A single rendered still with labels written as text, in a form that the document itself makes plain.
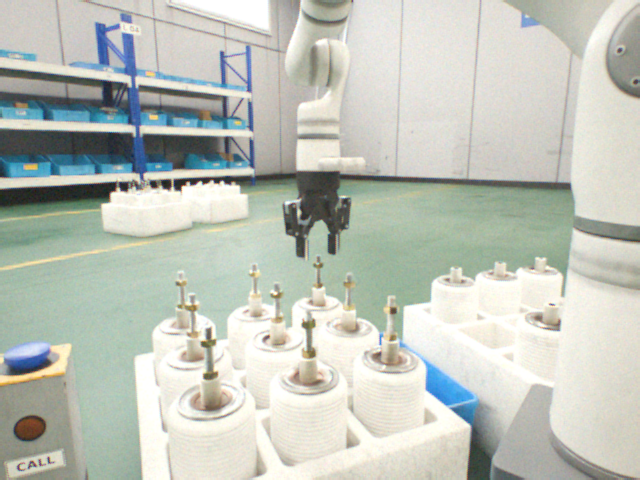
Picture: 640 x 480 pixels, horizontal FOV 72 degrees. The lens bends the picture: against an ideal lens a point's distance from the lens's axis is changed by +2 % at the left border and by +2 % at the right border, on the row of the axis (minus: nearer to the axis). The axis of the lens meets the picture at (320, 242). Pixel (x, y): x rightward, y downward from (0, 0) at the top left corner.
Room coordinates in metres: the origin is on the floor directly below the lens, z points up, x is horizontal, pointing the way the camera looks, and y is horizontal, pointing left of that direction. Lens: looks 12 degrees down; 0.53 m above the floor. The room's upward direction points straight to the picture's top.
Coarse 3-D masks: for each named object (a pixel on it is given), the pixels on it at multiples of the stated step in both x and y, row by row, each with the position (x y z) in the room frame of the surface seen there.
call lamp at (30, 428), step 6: (24, 420) 0.38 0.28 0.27; (30, 420) 0.38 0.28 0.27; (36, 420) 0.38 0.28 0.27; (18, 426) 0.37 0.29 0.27; (24, 426) 0.37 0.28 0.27; (30, 426) 0.38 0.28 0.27; (36, 426) 0.38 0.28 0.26; (42, 426) 0.38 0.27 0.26; (18, 432) 0.37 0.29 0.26; (24, 432) 0.37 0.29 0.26; (30, 432) 0.38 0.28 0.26; (36, 432) 0.38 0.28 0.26; (24, 438) 0.38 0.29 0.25; (30, 438) 0.38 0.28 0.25
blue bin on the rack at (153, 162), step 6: (126, 156) 5.43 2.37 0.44; (150, 156) 5.75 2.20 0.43; (156, 156) 5.67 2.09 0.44; (162, 156) 5.60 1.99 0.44; (150, 162) 5.75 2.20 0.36; (156, 162) 5.67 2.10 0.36; (162, 162) 5.60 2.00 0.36; (168, 162) 5.53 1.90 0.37; (150, 168) 5.24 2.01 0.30; (156, 168) 5.30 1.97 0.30; (162, 168) 5.37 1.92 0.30; (168, 168) 5.44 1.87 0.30
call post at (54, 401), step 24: (72, 360) 0.45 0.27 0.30; (24, 384) 0.38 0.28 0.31; (48, 384) 0.39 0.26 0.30; (72, 384) 0.43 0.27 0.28; (0, 408) 0.37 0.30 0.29; (24, 408) 0.38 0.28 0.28; (48, 408) 0.39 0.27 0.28; (72, 408) 0.41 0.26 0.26; (0, 432) 0.37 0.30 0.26; (48, 432) 0.39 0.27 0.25; (72, 432) 0.39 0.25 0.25; (0, 456) 0.37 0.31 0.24; (24, 456) 0.38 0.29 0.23; (48, 456) 0.38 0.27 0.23; (72, 456) 0.39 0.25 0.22
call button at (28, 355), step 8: (24, 344) 0.42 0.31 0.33; (32, 344) 0.42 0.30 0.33; (40, 344) 0.42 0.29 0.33; (48, 344) 0.42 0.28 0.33; (8, 352) 0.40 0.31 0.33; (16, 352) 0.40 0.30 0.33; (24, 352) 0.40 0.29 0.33; (32, 352) 0.40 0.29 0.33; (40, 352) 0.40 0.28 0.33; (48, 352) 0.41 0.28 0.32; (8, 360) 0.39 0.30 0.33; (16, 360) 0.39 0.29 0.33; (24, 360) 0.39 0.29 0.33; (32, 360) 0.40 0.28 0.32; (40, 360) 0.41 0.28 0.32; (16, 368) 0.40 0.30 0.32; (24, 368) 0.40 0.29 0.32
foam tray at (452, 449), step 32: (160, 416) 0.52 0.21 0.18; (256, 416) 0.52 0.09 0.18; (352, 416) 0.52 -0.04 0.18; (448, 416) 0.52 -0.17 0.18; (160, 448) 0.46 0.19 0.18; (256, 448) 0.46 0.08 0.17; (352, 448) 0.46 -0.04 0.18; (384, 448) 0.46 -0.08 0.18; (416, 448) 0.47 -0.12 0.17; (448, 448) 0.49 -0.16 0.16
